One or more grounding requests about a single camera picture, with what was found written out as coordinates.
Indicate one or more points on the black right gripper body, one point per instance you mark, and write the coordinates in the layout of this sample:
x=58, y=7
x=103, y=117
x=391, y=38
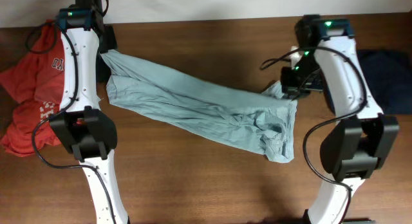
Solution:
x=306, y=78

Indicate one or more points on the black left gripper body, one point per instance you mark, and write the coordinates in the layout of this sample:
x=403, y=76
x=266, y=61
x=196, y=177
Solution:
x=110, y=41

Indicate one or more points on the light grey-blue t-shirt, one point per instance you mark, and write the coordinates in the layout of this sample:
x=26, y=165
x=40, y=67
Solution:
x=261, y=123

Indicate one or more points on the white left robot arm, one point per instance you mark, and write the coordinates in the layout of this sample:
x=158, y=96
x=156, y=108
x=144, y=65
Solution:
x=83, y=129

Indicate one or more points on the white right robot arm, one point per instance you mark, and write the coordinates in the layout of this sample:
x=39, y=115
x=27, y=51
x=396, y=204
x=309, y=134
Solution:
x=363, y=135

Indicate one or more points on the black garment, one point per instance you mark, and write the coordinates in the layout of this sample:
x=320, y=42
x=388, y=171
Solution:
x=103, y=71

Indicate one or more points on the folded dark navy garment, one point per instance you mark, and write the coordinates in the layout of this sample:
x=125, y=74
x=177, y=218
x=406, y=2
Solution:
x=388, y=75

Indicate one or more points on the red printed t-shirt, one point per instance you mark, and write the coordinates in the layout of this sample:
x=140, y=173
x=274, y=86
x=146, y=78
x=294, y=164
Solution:
x=36, y=83

